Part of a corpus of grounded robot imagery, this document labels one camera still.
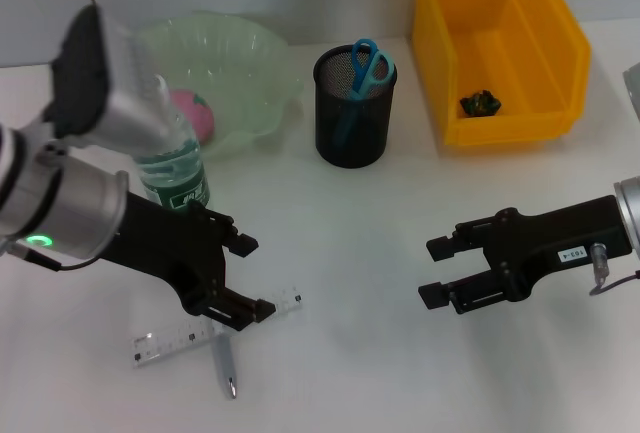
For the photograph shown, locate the yellow plastic bin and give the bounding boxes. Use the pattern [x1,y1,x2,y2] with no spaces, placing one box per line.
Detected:
[412,0,592,147]

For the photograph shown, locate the grey silver pen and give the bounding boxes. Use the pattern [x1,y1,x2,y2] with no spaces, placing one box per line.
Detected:
[209,320,239,400]

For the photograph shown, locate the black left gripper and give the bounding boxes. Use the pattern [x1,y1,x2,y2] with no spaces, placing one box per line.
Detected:
[99,191,277,333]

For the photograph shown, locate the clear bottle green label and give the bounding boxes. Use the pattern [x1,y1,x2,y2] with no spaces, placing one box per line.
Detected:
[135,75,211,210]

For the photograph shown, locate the translucent green fruit bowl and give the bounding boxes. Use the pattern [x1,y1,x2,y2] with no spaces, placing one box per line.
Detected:
[132,11,305,159]

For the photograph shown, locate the black mesh pen holder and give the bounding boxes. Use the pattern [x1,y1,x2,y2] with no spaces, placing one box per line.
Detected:
[312,43,399,169]

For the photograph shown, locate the pink toy peach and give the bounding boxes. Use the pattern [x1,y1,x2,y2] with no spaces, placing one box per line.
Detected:
[168,88,217,144]

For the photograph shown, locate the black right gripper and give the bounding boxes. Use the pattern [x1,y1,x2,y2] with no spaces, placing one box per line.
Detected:
[417,195,633,316]

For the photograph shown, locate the blue scissors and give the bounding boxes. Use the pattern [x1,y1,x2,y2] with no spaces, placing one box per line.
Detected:
[332,38,391,148]

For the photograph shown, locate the transparent plastic ruler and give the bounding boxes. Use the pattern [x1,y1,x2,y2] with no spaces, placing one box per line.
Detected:
[128,282,304,370]

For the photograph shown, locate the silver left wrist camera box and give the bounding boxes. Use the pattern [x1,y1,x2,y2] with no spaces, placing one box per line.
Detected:
[43,4,174,157]

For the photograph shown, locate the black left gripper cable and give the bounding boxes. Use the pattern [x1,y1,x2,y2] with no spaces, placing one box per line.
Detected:
[7,240,109,273]

